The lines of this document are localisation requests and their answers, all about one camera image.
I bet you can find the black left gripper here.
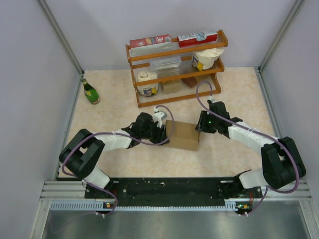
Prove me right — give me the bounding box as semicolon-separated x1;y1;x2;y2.
141;120;169;145

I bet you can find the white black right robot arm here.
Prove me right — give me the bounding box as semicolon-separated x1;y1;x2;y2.
195;99;307;197

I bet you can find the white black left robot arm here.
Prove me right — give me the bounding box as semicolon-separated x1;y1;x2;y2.
59;111;169;198

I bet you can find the red white toothpaste box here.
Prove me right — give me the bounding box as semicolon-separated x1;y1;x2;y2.
177;31;218;47

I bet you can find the red foil wrap box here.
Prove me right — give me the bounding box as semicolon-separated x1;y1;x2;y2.
130;34;171;49

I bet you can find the white bag lower shelf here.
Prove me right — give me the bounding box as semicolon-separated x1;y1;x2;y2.
137;71;159;97

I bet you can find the white bag shelf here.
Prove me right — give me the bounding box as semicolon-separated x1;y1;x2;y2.
137;71;159;97
191;47;224;71

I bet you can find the red brown brick block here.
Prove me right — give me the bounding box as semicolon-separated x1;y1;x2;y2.
181;76;197;88

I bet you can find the orange wooden shelf rack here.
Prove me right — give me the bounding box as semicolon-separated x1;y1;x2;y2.
126;29;228;108

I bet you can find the white bag upper shelf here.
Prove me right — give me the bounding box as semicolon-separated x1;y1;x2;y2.
191;47;224;71

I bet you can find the green glass bottle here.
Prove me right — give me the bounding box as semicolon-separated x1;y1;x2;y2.
81;78;100;105

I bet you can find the clear plastic container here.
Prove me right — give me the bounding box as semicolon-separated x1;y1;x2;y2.
150;56;181;71

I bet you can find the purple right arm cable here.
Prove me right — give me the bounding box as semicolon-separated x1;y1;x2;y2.
195;80;301;216

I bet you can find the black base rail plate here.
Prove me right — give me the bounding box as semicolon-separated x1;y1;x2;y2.
80;177;263;207

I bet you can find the aluminium frame rail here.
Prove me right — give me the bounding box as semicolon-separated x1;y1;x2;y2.
40;178;311;213

